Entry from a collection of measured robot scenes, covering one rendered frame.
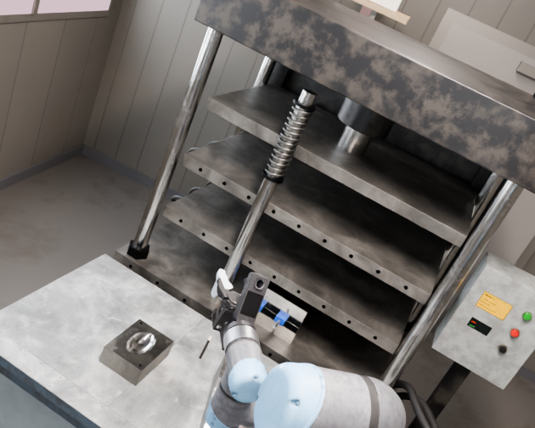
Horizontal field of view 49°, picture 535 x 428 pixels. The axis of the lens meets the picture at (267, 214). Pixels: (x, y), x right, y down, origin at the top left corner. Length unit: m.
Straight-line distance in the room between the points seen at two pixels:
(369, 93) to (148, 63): 2.96
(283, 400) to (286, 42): 1.43
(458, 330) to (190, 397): 1.02
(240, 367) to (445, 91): 1.15
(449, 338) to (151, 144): 3.15
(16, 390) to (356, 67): 1.51
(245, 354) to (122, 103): 3.85
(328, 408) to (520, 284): 1.49
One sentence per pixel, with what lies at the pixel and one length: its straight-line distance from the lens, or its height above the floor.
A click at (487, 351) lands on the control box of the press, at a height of 1.18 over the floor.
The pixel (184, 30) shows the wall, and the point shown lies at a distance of 4.58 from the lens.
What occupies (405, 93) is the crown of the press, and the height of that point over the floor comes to 1.90.
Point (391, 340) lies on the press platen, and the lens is 2.35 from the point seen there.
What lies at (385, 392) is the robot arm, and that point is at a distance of 0.92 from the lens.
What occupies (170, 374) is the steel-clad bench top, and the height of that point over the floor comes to 0.80.
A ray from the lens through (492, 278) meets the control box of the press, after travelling 2.25.
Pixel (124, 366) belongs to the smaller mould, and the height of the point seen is 0.84.
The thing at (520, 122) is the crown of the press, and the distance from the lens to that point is 1.95.
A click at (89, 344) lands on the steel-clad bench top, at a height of 0.80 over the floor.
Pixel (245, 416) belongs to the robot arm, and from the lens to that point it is 1.26.
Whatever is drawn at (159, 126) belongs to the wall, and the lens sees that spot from 4.77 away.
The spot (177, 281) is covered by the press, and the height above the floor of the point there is 0.78.
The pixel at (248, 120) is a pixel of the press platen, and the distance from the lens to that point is 2.28.
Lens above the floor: 2.20
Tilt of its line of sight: 25 degrees down
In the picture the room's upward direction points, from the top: 24 degrees clockwise
